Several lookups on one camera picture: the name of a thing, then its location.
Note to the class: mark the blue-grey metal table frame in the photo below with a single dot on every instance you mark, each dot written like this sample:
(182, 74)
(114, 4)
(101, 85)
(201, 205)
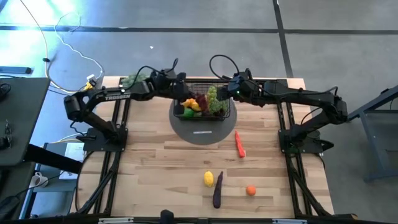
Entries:
(367, 146)

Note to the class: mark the grey round woven placemat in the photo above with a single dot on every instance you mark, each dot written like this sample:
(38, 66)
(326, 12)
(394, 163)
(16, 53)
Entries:
(202, 138)

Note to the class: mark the green lime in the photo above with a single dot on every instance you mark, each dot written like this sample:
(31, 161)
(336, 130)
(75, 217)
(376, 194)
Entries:
(188, 113)

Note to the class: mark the yellow plug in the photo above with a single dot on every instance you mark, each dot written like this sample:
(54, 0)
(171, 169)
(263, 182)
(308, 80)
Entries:
(88, 85)

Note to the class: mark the black aluminium table frame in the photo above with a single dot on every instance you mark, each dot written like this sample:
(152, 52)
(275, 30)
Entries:
(236, 220)

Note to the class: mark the small orange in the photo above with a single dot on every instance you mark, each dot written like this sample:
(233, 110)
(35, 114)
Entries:
(251, 190)

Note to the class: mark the black slanted beam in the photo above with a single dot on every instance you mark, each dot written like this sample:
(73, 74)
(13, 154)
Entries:
(53, 158)

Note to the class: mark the white power adapter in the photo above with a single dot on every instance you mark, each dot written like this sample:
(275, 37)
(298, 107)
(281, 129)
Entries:
(91, 77)

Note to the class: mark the white placemat label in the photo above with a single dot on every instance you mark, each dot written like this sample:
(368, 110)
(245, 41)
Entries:
(202, 132)

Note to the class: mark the white paper box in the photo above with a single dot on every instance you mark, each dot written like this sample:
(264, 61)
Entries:
(74, 152)

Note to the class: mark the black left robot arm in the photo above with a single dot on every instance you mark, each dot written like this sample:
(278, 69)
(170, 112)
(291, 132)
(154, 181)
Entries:
(115, 97)

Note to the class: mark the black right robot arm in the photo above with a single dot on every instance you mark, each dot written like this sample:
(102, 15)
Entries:
(304, 95)

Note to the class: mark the orange mango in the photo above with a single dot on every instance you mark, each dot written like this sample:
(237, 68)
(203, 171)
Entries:
(188, 102)

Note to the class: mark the yellow plastic fruit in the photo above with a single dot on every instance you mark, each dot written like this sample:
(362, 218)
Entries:
(196, 107)

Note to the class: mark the silver metal bracket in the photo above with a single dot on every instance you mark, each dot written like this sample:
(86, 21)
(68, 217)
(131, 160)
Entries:
(115, 220)
(289, 221)

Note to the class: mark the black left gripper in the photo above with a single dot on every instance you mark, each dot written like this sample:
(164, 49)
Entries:
(179, 87)

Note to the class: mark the green grape bunch with leaves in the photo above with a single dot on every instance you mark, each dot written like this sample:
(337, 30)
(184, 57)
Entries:
(213, 99)

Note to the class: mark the pale green grape bunch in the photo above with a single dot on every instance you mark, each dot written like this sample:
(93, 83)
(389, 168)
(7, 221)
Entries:
(130, 80)

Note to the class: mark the purple eggplant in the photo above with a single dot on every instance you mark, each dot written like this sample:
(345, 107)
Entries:
(217, 193)

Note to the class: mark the dark grey desk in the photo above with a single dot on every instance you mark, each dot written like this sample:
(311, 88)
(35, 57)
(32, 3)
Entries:
(21, 118)

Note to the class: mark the orange carrot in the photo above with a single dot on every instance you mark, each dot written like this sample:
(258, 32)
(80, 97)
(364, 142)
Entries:
(239, 144)

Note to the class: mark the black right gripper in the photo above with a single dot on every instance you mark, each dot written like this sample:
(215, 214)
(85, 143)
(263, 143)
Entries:
(245, 88)

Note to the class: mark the white mug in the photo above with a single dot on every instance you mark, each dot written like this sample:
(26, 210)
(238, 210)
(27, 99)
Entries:
(39, 180)

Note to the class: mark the yellow lemon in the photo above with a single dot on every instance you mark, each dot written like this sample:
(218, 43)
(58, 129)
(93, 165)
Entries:
(208, 179)

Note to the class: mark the black flat device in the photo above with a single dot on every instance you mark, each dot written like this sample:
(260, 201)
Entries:
(15, 70)

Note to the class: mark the red grape bunch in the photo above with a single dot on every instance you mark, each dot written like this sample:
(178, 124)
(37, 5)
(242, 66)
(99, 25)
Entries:
(202, 101)

